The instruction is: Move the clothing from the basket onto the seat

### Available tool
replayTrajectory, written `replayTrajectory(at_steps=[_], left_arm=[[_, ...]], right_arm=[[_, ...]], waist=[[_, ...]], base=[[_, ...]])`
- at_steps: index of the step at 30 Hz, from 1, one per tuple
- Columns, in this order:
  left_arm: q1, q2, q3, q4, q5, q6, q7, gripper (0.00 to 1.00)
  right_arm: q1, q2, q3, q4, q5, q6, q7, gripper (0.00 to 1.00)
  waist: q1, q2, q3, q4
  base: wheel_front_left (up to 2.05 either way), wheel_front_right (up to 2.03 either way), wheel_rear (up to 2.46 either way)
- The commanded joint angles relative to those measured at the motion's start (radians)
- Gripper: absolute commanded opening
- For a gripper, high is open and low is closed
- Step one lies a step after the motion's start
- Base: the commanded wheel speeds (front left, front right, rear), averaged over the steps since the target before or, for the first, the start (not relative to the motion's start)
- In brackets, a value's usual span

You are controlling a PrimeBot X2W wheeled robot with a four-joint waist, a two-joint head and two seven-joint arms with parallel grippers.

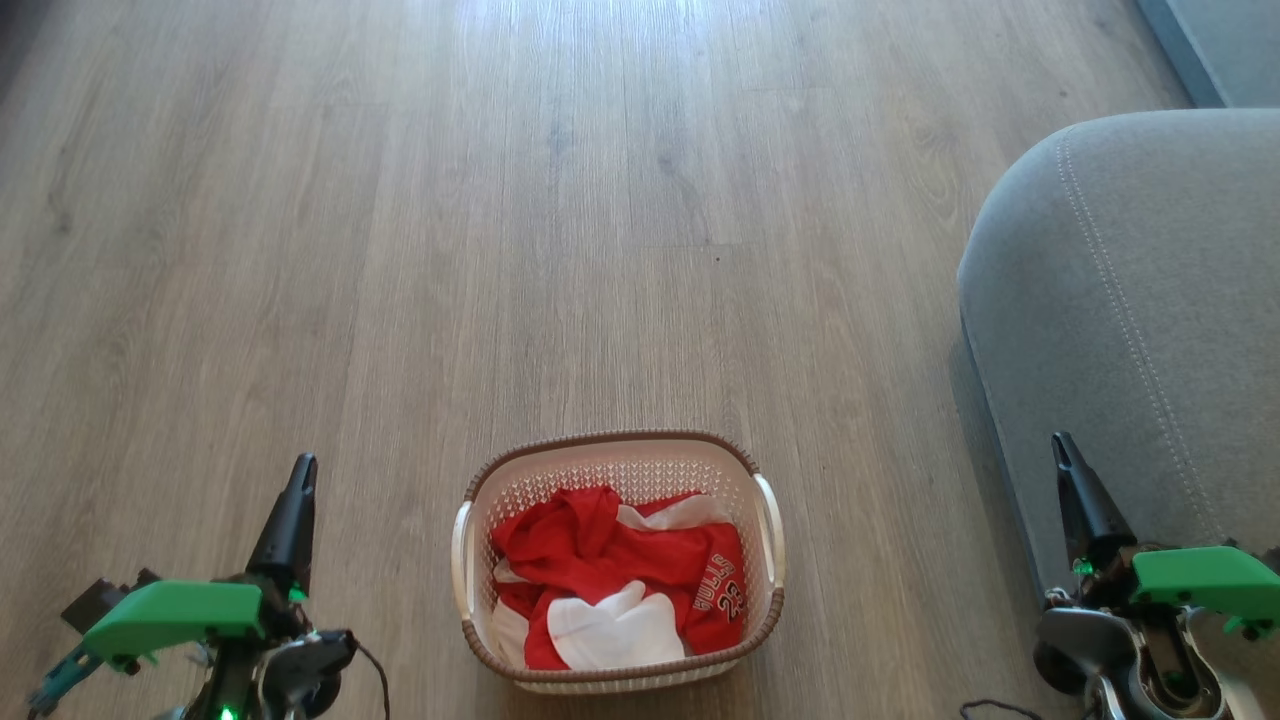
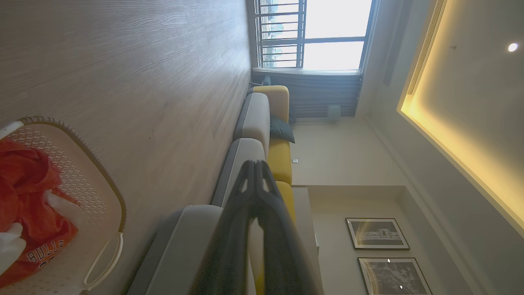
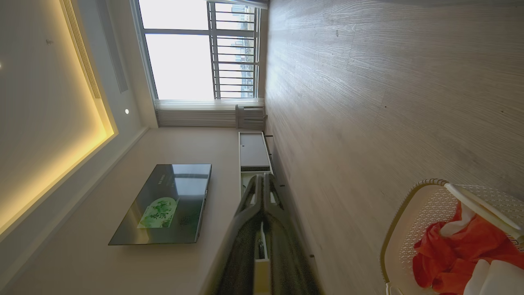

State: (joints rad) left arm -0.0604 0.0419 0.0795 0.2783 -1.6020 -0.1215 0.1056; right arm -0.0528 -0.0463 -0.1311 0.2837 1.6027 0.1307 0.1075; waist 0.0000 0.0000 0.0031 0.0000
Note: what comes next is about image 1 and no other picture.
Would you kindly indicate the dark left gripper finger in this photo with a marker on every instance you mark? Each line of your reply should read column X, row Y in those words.
column 288, row 530

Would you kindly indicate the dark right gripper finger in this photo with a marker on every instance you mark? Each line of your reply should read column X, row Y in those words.
column 1085, row 510

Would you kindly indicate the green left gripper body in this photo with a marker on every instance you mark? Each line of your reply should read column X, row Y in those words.
column 170, row 612

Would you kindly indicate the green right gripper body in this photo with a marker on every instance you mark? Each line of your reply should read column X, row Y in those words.
column 1200, row 580

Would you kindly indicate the red printed basketball jersey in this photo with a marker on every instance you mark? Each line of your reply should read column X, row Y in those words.
column 600, row 540

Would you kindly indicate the red garment with white lining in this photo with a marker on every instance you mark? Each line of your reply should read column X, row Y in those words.
column 615, row 630

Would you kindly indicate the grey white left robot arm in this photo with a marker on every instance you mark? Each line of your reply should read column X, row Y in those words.
column 300, row 670

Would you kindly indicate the grey fabric sofa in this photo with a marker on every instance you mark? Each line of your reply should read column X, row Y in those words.
column 1150, row 300

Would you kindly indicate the white brown-rimmed laundry basket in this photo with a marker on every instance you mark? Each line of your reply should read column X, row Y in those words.
column 620, row 465

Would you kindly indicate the grey blue furniture panel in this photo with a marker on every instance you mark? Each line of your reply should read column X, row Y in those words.
column 1230, row 50

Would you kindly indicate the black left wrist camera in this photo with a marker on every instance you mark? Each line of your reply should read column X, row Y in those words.
column 95, row 600

